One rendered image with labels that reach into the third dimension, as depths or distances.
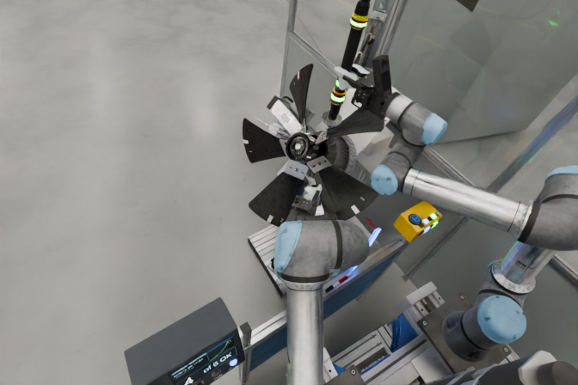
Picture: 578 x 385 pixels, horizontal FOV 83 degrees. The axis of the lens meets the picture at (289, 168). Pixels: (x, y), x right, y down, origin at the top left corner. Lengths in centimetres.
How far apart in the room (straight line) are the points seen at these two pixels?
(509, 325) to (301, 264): 65
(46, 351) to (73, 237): 71
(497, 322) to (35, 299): 238
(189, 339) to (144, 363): 11
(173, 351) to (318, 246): 44
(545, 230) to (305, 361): 58
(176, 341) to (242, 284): 139
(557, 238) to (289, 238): 55
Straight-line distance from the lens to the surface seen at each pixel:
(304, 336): 82
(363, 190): 127
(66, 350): 242
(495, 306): 117
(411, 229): 143
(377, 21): 160
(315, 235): 76
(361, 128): 123
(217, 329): 94
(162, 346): 96
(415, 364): 136
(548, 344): 213
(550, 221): 86
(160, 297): 234
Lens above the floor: 216
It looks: 49 degrees down
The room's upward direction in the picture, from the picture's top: 10 degrees clockwise
